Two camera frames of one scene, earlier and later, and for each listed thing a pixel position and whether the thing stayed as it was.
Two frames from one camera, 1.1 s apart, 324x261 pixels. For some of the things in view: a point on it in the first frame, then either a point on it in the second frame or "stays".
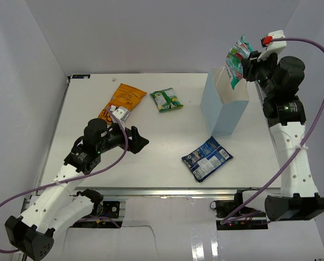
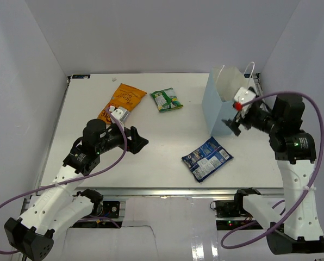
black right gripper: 251,64 -> 233,124
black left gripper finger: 137,145 stays
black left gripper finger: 136,138 stays
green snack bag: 166,99 stays
